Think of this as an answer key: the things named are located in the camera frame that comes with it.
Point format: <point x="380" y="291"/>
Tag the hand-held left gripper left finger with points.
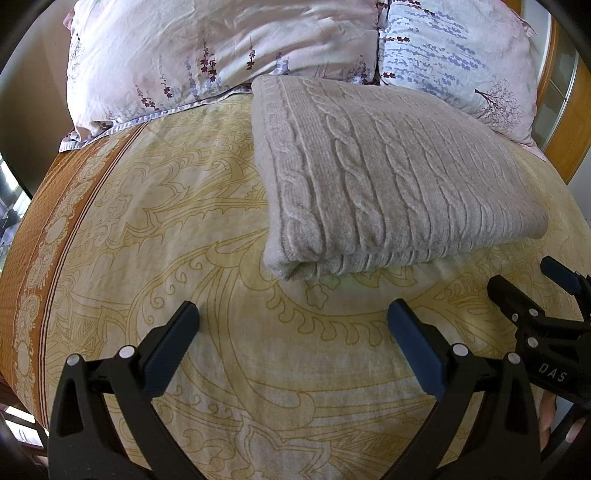
<point x="168" y="346"/>

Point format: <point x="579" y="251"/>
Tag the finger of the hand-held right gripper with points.
<point x="561" y="273"/>
<point x="512" y="300"/>

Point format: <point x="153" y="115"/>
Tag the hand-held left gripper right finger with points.
<point x="415" y="346"/>

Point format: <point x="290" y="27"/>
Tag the person's right hand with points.
<point x="546" y="415"/>

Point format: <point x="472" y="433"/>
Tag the yellow and orange patterned bedsheet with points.
<point x="231" y="286"/>

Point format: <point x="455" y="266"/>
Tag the wooden headboard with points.
<point x="565" y="138"/>

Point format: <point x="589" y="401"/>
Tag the blue floral pillow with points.
<point x="452" y="55"/>

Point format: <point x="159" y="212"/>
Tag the pink floral pillow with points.
<point x="207" y="55"/>

